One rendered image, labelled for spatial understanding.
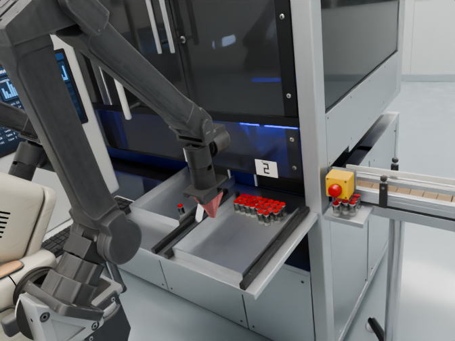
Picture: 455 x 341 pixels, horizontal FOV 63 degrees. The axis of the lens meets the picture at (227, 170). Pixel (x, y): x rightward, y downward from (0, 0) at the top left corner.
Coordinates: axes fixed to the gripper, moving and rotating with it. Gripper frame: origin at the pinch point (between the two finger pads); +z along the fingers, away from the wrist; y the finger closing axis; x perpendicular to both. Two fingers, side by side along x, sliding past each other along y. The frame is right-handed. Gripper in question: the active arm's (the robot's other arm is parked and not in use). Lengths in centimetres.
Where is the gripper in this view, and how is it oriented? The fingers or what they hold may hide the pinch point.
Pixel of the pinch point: (212, 214)
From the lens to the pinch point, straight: 94.9
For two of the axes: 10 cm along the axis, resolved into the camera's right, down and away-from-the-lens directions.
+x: -8.0, -1.5, 5.8
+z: 1.7, 8.7, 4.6
